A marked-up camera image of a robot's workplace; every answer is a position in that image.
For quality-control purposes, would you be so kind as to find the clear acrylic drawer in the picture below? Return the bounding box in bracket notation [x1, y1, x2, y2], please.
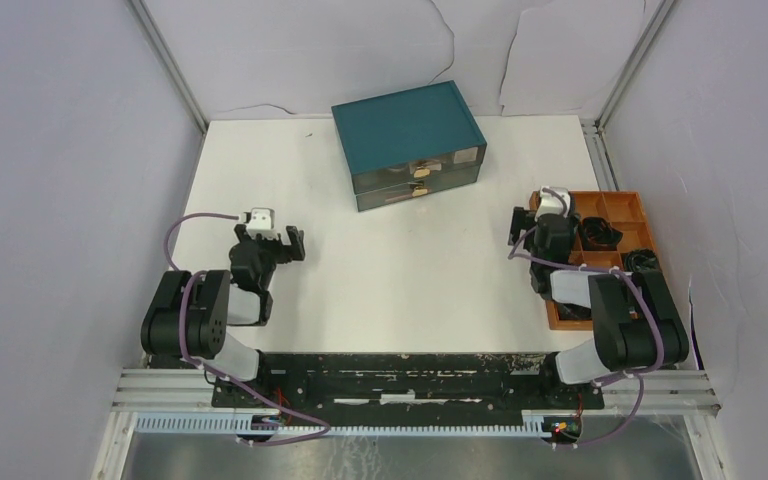
[355, 166, 480, 212]
[352, 145, 487, 194]

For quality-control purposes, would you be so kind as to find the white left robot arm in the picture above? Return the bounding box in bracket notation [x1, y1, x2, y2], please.
[140, 225, 306, 407]

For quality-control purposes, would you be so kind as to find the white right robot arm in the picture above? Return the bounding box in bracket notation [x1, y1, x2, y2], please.
[508, 207, 690, 408]

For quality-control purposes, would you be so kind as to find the rolled dark tie middle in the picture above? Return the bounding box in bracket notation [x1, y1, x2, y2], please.
[578, 217, 623, 251]

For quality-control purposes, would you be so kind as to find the rolled dark tie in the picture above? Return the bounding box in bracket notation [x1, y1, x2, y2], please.
[578, 217, 623, 251]
[621, 248, 661, 273]

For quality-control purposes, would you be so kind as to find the orange compartment tray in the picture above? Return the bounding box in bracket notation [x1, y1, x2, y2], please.
[528, 190, 681, 332]

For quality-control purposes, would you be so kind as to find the rolled dark tie right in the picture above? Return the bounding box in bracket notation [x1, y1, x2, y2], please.
[621, 248, 661, 273]

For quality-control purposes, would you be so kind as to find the teal drawer organizer box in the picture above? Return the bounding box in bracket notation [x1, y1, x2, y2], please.
[331, 81, 488, 182]

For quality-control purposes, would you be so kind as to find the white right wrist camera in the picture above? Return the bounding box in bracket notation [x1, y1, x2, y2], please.
[536, 186, 572, 217]

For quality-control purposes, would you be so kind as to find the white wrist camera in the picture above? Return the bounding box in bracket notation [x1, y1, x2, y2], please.
[536, 186, 572, 217]
[243, 207, 275, 236]

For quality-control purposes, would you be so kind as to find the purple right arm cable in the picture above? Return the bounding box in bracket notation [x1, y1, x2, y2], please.
[507, 188, 666, 450]

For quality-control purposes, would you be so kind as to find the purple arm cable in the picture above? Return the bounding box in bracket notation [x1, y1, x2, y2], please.
[163, 211, 332, 448]
[507, 188, 666, 450]

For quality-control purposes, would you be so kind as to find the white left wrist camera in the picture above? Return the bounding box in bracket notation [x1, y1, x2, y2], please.
[243, 207, 275, 236]

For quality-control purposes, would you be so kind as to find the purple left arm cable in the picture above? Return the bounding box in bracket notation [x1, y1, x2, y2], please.
[163, 211, 332, 448]

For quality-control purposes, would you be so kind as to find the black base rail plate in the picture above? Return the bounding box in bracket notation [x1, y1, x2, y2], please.
[145, 351, 677, 429]

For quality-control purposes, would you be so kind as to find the white cable duct strip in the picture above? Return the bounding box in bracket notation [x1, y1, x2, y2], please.
[133, 413, 558, 439]

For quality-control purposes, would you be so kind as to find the aluminium frame rail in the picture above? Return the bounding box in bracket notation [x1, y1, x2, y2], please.
[126, 0, 209, 135]

